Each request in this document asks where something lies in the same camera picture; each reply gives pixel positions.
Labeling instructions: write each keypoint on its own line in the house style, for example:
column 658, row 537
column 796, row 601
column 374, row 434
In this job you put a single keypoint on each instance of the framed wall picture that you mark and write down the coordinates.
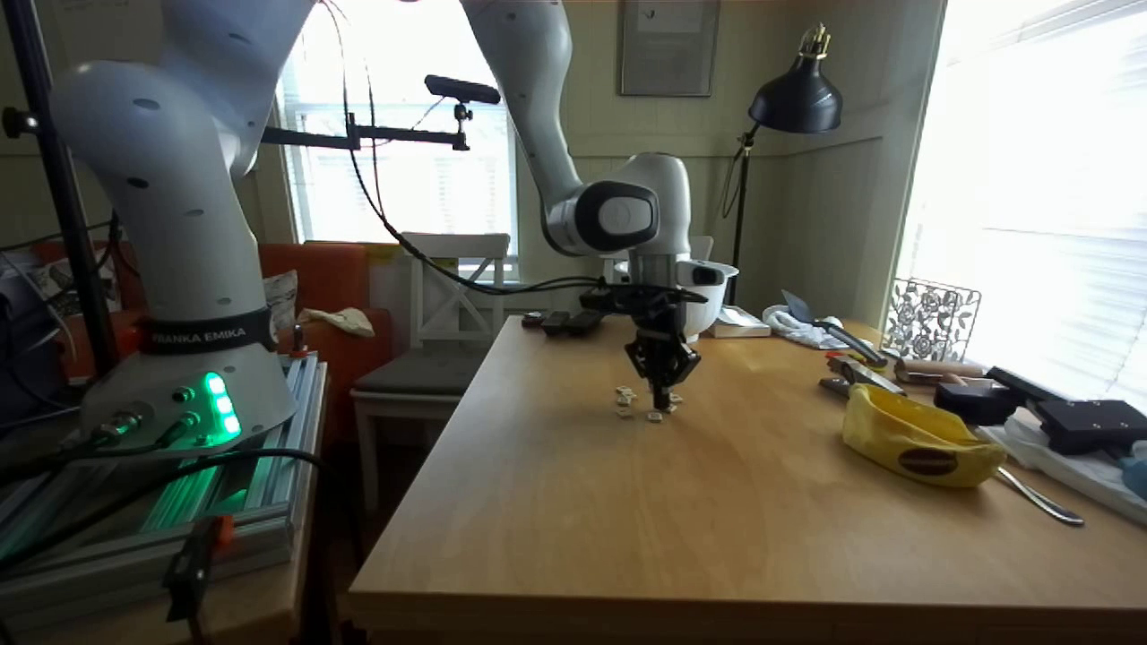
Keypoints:
column 667, row 48

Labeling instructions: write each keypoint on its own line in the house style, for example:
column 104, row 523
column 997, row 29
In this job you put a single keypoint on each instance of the white book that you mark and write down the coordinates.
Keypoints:
column 1078, row 477

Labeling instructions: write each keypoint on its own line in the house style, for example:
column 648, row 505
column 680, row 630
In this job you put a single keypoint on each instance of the metal spoon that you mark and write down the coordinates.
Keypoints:
column 1041, row 500

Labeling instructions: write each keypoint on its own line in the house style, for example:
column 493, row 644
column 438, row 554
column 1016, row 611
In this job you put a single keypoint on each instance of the bright bare window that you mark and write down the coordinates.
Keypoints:
column 407, row 193

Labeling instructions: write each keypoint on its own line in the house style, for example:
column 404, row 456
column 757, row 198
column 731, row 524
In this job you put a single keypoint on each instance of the white paper packet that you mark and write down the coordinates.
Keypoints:
column 739, row 326

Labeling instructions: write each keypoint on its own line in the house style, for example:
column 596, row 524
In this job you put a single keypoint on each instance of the black stand pole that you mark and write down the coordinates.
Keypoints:
column 78, row 246

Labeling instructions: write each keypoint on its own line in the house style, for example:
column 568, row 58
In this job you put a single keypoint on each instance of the black electronics box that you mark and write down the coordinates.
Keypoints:
column 30, row 345

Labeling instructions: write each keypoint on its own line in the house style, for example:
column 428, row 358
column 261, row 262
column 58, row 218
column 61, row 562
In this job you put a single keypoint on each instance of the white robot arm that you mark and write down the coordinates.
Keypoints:
column 182, row 181

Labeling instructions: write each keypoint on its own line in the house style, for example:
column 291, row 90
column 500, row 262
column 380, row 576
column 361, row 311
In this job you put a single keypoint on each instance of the black camera on boom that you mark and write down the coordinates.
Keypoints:
column 463, row 87

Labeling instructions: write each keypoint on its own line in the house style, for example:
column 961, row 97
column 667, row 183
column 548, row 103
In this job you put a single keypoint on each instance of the yellow banana-shaped case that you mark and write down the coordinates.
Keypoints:
column 915, row 434

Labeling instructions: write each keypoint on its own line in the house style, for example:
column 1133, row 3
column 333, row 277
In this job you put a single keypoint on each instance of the orange cabinet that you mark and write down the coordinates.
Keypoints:
column 343, row 280

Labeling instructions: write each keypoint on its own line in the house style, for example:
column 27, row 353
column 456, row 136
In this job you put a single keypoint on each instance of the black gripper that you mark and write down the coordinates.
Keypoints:
column 660, row 321

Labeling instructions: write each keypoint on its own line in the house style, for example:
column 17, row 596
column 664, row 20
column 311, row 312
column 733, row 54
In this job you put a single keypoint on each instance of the small blue object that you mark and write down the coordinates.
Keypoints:
column 1137, row 482

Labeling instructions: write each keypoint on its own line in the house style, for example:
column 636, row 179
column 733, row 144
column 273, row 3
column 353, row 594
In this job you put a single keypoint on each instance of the white wooden chair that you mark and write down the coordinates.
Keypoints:
column 434, row 370

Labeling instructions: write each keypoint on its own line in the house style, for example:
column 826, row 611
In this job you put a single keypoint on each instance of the black box device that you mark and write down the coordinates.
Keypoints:
column 1096, row 427

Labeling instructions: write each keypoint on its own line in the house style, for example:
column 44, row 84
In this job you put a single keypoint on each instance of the grey metal tool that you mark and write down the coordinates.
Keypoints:
column 864, row 378

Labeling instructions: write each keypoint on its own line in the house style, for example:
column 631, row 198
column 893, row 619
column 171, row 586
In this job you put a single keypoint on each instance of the white window blinds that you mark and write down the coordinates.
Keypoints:
column 1041, row 181

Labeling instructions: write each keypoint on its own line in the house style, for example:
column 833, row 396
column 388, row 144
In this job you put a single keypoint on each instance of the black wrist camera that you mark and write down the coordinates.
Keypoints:
column 611, row 298

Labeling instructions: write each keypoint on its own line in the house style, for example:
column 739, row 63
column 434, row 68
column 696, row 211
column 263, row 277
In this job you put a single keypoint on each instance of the crumpled grey cloth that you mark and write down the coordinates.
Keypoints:
column 794, row 326

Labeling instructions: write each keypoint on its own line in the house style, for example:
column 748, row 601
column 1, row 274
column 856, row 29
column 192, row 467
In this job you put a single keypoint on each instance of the black boom rod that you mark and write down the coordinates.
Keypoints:
column 395, row 136

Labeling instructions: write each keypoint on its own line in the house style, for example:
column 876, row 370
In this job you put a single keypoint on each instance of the white plastic colander bowl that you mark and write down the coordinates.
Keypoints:
column 720, row 306

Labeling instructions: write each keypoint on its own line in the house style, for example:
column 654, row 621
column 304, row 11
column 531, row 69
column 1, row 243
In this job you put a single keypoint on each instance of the black stapler device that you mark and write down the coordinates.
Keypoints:
column 997, row 396

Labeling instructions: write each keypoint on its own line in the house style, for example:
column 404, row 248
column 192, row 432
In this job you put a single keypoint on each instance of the crumpled white cloth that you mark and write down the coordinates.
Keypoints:
column 339, row 321

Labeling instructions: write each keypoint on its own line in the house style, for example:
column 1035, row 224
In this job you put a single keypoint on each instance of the orange black clamp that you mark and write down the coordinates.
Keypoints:
column 200, row 562

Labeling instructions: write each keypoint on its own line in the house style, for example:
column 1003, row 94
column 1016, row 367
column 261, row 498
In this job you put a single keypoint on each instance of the black floor lamp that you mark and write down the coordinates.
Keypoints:
column 796, row 103

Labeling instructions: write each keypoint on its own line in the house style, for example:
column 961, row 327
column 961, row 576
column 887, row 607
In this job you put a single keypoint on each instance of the aluminium extrusion robot stand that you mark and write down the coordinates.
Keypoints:
column 108, row 562

